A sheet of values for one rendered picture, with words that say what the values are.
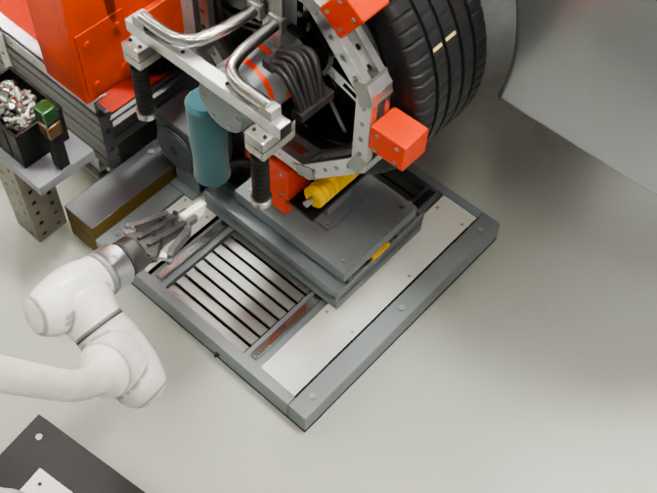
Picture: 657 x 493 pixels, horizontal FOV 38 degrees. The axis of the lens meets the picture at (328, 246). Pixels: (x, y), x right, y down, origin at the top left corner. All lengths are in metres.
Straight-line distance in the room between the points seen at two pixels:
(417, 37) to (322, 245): 0.83
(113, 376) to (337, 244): 0.97
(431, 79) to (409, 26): 0.12
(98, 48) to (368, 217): 0.82
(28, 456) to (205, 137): 0.79
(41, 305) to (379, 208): 1.14
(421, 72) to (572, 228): 1.18
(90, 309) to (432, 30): 0.82
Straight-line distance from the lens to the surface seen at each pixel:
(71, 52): 2.33
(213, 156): 2.19
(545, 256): 2.84
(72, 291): 1.73
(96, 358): 1.70
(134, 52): 1.93
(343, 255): 2.47
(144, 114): 2.06
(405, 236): 2.63
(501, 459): 2.50
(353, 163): 1.98
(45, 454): 2.20
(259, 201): 1.89
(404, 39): 1.81
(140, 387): 1.73
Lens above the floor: 2.27
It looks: 55 degrees down
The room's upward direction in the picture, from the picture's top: 3 degrees clockwise
